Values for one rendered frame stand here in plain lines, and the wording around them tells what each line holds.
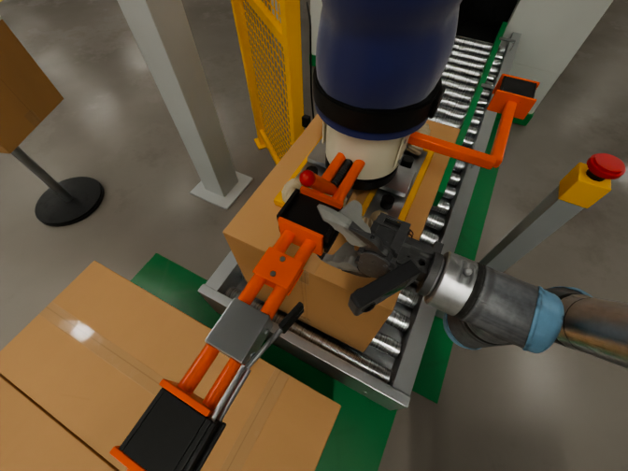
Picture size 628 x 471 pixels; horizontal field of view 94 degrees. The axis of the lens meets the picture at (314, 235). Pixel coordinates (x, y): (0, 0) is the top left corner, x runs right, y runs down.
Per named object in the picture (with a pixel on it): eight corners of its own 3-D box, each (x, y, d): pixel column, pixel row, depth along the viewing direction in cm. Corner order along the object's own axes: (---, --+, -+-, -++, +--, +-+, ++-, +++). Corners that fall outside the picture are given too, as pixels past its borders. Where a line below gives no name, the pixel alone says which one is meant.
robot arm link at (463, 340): (505, 347, 57) (547, 341, 46) (445, 352, 57) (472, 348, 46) (489, 299, 61) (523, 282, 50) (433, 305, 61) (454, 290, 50)
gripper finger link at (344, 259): (335, 245, 60) (373, 246, 54) (321, 268, 58) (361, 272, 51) (327, 235, 59) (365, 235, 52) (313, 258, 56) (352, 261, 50)
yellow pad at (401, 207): (397, 143, 81) (402, 128, 77) (433, 155, 79) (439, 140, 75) (347, 235, 65) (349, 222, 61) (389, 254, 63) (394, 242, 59)
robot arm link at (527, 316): (522, 360, 45) (570, 356, 36) (442, 321, 48) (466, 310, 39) (535, 305, 48) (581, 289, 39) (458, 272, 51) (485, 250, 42)
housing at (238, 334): (238, 306, 46) (232, 294, 43) (276, 325, 45) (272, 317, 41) (210, 347, 43) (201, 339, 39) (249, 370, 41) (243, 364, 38)
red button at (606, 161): (578, 161, 71) (592, 148, 67) (612, 170, 69) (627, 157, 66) (578, 179, 67) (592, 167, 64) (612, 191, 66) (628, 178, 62)
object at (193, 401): (178, 382, 40) (162, 378, 36) (221, 411, 38) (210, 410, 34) (132, 449, 36) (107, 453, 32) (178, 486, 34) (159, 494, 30)
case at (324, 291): (329, 178, 128) (334, 92, 94) (419, 212, 118) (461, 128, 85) (252, 296, 100) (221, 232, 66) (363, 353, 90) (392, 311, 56)
